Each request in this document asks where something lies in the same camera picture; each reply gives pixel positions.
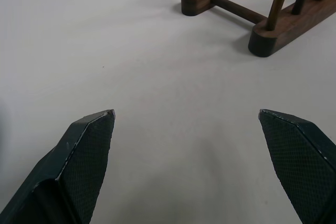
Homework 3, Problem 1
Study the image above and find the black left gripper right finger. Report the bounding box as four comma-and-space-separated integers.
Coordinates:
257, 108, 336, 224

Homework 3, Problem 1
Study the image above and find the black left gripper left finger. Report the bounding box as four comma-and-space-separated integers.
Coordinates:
0, 109, 117, 224

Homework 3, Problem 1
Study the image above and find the dark wooden dish rack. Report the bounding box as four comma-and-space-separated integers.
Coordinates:
181, 0, 336, 58

